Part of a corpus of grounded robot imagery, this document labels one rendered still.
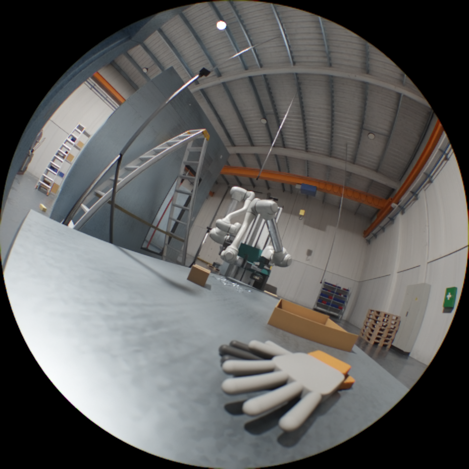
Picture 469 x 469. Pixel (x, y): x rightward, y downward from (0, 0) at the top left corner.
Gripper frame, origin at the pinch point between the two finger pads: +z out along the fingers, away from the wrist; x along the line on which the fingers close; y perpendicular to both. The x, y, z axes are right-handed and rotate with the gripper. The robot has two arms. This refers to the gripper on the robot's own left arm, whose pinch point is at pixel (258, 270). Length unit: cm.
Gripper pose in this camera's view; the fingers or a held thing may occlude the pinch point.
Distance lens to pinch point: 154.3
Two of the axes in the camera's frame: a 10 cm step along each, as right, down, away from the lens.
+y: -4.0, 9.0, -1.7
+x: -0.4, -2.1, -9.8
